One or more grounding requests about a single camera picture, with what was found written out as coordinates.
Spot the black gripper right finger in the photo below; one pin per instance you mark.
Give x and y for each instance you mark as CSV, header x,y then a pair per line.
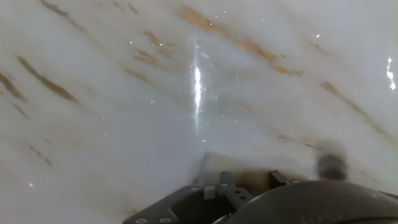
x,y
276,178

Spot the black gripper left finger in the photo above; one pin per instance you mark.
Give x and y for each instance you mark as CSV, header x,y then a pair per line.
x,y
230,193

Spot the white rectangular sponge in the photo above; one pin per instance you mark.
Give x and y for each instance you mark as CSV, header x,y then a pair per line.
x,y
224,165

